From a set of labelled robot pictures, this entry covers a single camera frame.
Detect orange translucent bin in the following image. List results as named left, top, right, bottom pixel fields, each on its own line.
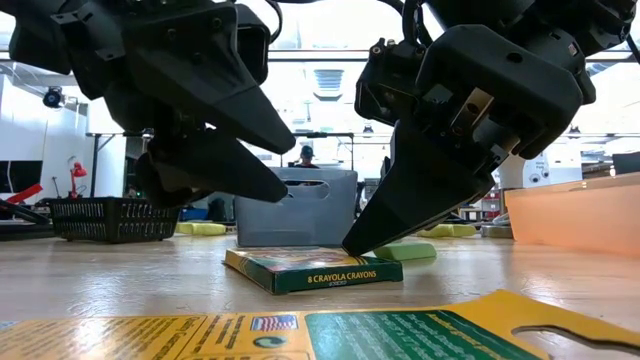
left=503, top=172, right=640, bottom=259

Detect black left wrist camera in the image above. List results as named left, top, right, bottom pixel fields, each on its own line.
left=234, top=3, right=274, bottom=86

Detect white device with icons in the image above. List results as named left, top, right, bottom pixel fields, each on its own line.
left=522, top=149, right=584, bottom=187

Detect yellow green Crayola crayon box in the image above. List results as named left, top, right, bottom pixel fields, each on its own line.
left=223, top=246, right=404, bottom=296
left=0, top=289, right=640, bottom=360

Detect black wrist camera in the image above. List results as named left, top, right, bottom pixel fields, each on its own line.
left=234, top=3, right=274, bottom=86
left=354, top=38, right=426, bottom=127

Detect black background rig frame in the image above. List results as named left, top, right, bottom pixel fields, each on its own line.
left=289, top=131, right=355, bottom=171

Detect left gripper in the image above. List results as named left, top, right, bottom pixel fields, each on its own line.
left=9, top=0, right=297, bottom=155

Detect yellow-handled pliers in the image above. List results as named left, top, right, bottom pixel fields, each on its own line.
left=174, top=221, right=229, bottom=237
left=422, top=223, right=479, bottom=239

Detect grey plastic bin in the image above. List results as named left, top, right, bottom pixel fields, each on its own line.
left=233, top=167, right=359, bottom=249

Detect black background table frame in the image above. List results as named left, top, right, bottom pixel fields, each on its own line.
left=84, top=130, right=171, bottom=199

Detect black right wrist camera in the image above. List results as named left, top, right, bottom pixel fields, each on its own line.
left=354, top=38, right=426, bottom=127

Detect green eraser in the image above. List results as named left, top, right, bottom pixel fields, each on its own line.
left=372, top=241, right=438, bottom=262

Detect red desk lamp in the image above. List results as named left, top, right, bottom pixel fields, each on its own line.
left=67, top=155, right=89, bottom=200

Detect black mesh basket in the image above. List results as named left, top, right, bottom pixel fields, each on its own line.
left=47, top=196, right=181, bottom=245

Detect red angled object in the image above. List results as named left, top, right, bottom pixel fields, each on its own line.
left=4, top=183, right=45, bottom=206

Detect person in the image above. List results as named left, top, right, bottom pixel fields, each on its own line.
left=294, top=144, right=321, bottom=170

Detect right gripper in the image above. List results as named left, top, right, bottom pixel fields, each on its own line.
left=342, top=24, right=596, bottom=256

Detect black ceiling track light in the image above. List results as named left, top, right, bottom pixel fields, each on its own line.
left=42, top=85, right=66, bottom=110

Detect black wall monitor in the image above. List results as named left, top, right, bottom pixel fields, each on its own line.
left=0, top=160, right=44, bottom=194

